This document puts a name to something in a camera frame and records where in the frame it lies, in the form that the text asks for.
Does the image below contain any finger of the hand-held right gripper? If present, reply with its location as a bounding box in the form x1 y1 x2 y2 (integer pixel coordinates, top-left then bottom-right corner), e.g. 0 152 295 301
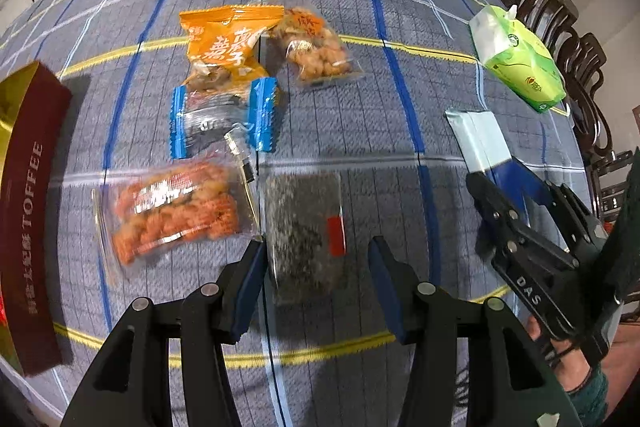
492 158 610 255
466 171 578 273

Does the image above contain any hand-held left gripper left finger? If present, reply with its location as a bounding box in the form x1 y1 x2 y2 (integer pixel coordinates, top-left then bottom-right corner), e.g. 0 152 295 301
60 239 268 427

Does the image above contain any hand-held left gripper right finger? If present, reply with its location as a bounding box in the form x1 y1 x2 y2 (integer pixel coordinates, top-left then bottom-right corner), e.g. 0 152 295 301
367 236 583 427

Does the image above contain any pale blue snack packet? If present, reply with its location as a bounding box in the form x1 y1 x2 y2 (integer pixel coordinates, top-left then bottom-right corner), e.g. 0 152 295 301
445 108 513 175

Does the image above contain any clear packet of dark seaweed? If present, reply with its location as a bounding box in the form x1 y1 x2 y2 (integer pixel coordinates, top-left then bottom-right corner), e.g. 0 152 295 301
262 172 348 303

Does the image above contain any dark red gold tin box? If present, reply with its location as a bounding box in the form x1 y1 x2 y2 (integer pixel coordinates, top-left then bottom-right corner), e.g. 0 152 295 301
0 61 72 378

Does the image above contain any orange snack packet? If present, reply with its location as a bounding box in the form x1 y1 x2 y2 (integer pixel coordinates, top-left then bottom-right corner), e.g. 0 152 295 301
179 5 285 90

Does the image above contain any person's right forearm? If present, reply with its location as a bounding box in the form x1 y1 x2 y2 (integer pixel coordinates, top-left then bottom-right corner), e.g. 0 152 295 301
570 364 611 415

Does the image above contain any person's right hand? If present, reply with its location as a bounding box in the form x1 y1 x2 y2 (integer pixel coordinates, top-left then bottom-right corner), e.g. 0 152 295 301
527 317 596 393

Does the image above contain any dark wooden chair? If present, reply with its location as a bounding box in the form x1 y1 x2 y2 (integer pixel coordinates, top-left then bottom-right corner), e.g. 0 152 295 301
560 32 623 168
500 0 583 52

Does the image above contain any clear packet of orange twists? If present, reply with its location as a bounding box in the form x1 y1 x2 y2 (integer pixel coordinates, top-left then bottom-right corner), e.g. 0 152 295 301
91 124 263 280

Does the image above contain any green tissue pack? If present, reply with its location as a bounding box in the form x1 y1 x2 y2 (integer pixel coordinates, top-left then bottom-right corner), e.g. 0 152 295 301
468 4 567 114

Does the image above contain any clear packet with blue ends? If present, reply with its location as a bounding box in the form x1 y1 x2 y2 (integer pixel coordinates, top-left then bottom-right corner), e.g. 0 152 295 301
167 77 279 159

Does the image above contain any clear packet of brown nuts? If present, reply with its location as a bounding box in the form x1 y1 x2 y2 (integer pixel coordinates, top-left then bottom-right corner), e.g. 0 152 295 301
270 4 366 90

